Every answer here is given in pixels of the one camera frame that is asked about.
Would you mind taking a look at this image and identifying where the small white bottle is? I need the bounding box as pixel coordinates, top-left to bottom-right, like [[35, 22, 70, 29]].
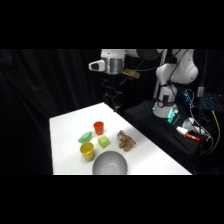
[[175, 125, 190, 136]]

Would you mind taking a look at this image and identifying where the light green cube block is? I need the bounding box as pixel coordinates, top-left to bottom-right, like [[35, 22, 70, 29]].
[[97, 134, 111, 149]]

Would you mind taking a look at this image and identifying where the keyboard with blue lights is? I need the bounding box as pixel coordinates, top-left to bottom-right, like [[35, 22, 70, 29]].
[[199, 93, 224, 113]]

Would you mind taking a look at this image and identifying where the orange plastic cup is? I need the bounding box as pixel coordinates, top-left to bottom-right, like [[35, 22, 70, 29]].
[[92, 120, 106, 136]]

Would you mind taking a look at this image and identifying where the yellow cable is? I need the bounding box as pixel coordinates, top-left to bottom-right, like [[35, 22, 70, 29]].
[[199, 109, 222, 156]]

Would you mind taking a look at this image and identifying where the brown plush toy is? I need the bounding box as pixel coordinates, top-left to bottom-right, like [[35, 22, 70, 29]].
[[116, 129, 137, 153]]

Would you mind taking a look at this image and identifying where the green lit control box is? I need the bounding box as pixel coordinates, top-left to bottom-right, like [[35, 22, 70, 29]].
[[166, 107, 180, 125]]

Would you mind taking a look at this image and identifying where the green triangle block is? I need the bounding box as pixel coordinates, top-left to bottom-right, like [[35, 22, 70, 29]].
[[77, 130, 94, 145]]

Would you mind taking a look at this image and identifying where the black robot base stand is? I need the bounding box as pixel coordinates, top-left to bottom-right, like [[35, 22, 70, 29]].
[[123, 98, 202, 158]]

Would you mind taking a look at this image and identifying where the yellow plastic cup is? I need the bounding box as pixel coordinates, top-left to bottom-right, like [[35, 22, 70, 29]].
[[78, 141, 96, 162]]

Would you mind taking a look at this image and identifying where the tan wrist camera mount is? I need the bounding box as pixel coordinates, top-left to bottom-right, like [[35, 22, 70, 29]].
[[121, 68, 141, 80]]

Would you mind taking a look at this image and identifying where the grey bowl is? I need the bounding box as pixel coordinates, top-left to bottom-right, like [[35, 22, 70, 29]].
[[91, 150, 129, 176]]

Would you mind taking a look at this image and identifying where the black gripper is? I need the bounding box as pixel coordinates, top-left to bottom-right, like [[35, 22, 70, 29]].
[[101, 73, 123, 113]]

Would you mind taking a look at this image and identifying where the red marker pen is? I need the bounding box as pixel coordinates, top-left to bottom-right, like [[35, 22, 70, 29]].
[[185, 132, 202, 143]]

